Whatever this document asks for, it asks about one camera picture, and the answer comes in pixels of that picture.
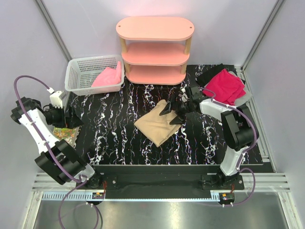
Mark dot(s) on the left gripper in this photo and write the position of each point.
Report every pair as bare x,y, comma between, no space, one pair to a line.
76,121

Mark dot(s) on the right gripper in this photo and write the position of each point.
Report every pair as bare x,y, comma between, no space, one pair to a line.
178,119

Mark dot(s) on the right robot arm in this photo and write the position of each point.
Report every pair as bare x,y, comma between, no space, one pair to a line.
239,129

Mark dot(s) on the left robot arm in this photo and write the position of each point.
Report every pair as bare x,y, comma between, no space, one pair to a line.
57,157

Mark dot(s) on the green treehouse book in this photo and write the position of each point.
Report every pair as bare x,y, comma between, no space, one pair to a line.
69,135

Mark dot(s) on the white plastic basket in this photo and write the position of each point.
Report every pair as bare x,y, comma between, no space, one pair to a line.
82,72

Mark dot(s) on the black t-shirt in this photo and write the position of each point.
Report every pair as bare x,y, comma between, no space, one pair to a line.
204,78

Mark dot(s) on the pink t-shirt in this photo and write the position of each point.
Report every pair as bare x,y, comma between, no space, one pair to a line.
109,76

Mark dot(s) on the magenta t-shirt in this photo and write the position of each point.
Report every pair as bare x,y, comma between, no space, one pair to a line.
227,87

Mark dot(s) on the pink three-tier shelf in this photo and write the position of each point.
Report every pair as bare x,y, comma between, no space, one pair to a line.
155,49

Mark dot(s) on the grey t-shirt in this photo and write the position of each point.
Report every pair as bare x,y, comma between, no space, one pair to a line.
245,98

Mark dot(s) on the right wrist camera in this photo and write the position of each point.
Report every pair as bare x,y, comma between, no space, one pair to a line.
184,94

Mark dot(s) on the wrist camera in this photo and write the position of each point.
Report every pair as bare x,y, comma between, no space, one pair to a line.
56,98
184,94

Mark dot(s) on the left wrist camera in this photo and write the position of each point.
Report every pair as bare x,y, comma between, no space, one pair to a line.
56,98

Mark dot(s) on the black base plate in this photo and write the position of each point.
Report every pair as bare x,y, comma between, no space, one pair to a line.
180,182

